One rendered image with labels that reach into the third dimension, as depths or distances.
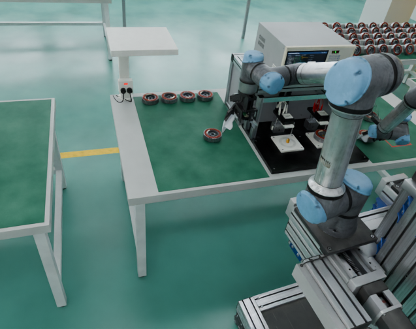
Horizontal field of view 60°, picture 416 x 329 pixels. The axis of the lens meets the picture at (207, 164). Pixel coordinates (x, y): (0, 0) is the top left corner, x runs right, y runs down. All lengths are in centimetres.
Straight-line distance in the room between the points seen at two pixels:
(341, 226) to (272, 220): 147
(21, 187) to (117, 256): 86
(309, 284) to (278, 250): 129
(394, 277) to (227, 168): 97
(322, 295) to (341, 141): 54
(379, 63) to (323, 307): 77
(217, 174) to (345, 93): 108
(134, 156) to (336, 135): 123
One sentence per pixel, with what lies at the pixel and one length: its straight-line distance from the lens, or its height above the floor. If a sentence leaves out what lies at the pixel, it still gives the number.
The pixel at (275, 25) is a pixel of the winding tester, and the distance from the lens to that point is 233.
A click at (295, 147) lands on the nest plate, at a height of 78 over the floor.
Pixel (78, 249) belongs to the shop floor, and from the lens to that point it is 256.
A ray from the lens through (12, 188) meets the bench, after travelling 193.
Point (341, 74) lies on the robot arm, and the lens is 99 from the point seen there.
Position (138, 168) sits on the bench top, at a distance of 193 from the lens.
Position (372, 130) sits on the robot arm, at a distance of 217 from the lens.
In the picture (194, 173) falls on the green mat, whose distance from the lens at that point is 191.
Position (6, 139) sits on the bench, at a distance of 226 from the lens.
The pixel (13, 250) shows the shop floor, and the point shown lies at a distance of 267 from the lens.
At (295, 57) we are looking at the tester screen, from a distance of 207.
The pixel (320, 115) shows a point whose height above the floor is 92.
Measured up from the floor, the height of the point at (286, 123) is 89.
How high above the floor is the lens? 201
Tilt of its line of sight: 40 degrees down
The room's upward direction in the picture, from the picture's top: 7 degrees clockwise
